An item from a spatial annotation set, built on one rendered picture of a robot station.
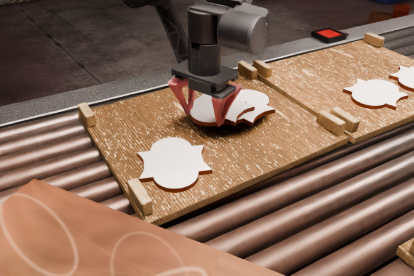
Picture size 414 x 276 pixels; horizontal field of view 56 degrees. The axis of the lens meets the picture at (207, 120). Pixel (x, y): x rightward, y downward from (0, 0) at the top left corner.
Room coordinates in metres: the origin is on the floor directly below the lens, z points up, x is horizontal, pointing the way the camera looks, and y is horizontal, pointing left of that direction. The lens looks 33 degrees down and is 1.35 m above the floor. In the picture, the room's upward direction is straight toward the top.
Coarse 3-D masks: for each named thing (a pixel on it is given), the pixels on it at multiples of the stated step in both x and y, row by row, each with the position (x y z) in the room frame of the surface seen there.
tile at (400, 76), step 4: (400, 68) 0.87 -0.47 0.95; (404, 68) 0.87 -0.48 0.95; (408, 68) 0.87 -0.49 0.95; (412, 68) 0.87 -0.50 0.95; (400, 72) 0.85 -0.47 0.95; (404, 72) 0.85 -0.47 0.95; (408, 72) 0.85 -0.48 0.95; (412, 72) 0.85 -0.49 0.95; (392, 76) 0.83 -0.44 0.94; (396, 76) 0.83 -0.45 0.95; (400, 76) 0.83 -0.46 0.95; (404, 76) 0.83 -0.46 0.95; (408, 76) 0.83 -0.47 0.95; (412, 76) 0.83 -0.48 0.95; (396, 80) 0.83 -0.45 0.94; (400, 80) 0.81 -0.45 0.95; (404, 80) 0.81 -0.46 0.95; (408, 80) 0.81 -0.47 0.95; (412, 80) 0.81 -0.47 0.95; (400, 84) 0.80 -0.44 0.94; (404, 84) 0.79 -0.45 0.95; (408, 84) 0.79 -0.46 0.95; (412, 84) 0.79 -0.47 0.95; (404, 88) 0.78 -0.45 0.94; (408, 88) 0.78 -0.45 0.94; (412, 88) 0.77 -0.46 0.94
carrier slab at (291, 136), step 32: (160, 96) 0.75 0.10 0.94; (96, 128) 0.62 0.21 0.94; (128, 128) 0.62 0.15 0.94; (160, 128) 0.62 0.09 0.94; (192, 128) 0.62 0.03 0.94; (224, 128) 0.62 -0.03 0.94; (256, 128) 0.62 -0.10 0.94; (288, 128) 0.62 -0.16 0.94; (320, 128) 0.62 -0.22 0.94; (128, 160) 0.52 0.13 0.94; (224, 160) 0.52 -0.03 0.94; (256, 160) 0.52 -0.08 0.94; (288, 160) 0.52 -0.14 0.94; (128, 192) 0.45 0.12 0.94; (160, 192) 0.45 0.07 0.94; (192, 192) 0.45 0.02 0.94; (224, 192) 0.45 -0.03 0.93; (160, 224) 0.39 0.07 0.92
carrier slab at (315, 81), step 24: (336, 48) 1.03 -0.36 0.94; (360, 48) 1.03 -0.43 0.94; (384, 48) 1.03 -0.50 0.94; (288, 72) 0.87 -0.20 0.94; (312, 72) 0.87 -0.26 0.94; (336, 72) 0.87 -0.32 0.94; (360, 72) 0.87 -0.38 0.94; (384, 72) 0.87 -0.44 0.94; (288, 96) 0.76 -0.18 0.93; (312, 96) 0.75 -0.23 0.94; (336, 96) 0.75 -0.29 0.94; (408, 96) 0.75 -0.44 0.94; (360, 120) 0.65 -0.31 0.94; (384, 120) 0.65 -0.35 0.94; (408, 120) 0.67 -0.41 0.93
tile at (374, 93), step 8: (360, 80) 0.81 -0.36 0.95; (368, 80) 0.81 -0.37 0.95; (376, 80) 0.81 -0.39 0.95; (344, 88) 0.77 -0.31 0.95; (352, 88) 0.77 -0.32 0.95; (360, 88) 0.77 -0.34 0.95; (368, 88) 0.77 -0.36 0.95; (376, 88) 0.77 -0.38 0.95; (384, 88) 0.77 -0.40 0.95; (392, 88) 0.77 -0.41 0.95; (352, 96) 0.73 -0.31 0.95; (360, 96) 0.73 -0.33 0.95; (368, 96) 0.73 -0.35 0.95; (376, 96) 0.73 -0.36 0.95; (384, 96) 0.73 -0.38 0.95; (392, 96) 0.73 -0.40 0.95; (400, 96) 0.73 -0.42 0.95; (360, 104) 0.71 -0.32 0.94; (368, 104) 0.70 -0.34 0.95; (376, 104) 0.70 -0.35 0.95; (384, 104) 0.70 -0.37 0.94; (392, 104) 0.70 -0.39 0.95
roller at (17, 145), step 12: (396, 48) 1.10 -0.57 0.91; (48, 132) 0.63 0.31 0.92; (60, 132) 0.64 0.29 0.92; (72, 132) 0.64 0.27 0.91; (84, 132) 0.65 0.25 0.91; (0, 144) 0.59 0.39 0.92; (12, 144) 0.60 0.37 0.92; (24, 144) 0.60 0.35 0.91; (36, 144) 0.61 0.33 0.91; (0, 156) 0.57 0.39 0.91
